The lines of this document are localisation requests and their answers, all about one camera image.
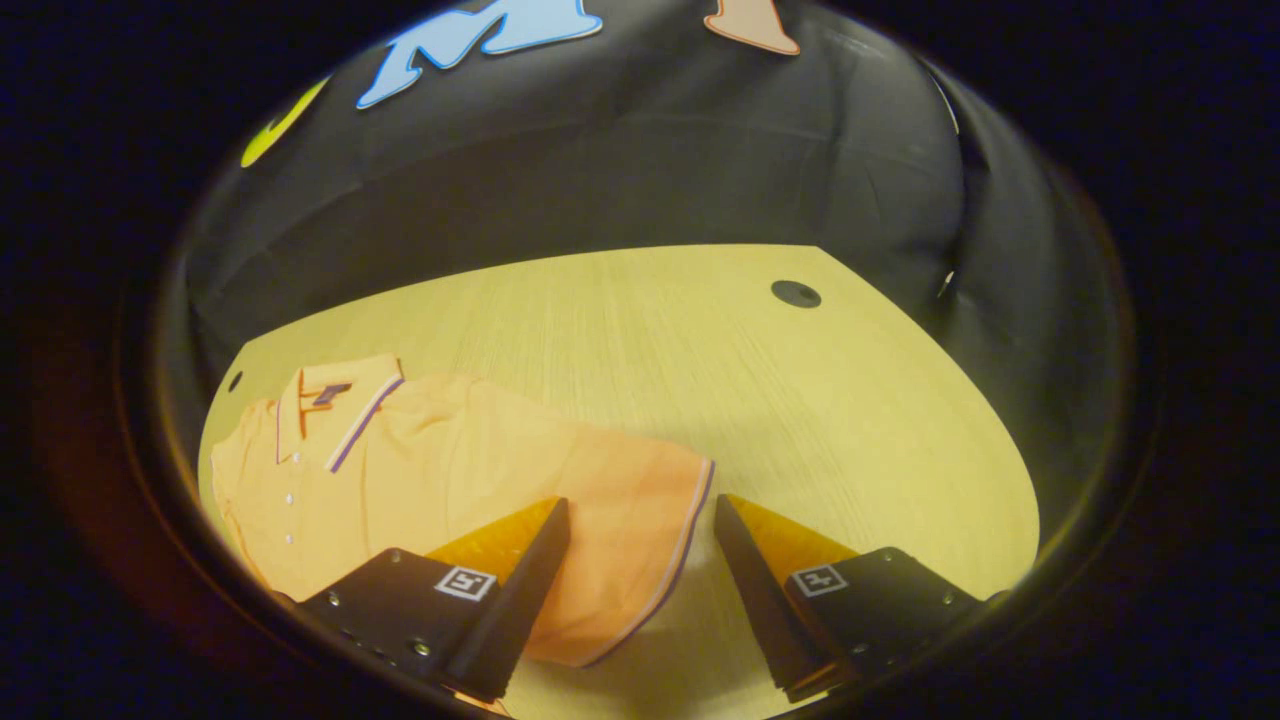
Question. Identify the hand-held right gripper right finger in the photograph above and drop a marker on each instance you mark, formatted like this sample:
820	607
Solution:
750	590

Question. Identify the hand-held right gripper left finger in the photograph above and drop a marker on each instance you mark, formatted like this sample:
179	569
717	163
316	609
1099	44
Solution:
525	590

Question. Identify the orange polo T-shirt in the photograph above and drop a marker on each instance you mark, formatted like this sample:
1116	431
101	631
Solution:
450	470

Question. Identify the black backdrop cloth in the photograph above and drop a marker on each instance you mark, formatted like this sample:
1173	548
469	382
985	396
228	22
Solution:
650	150

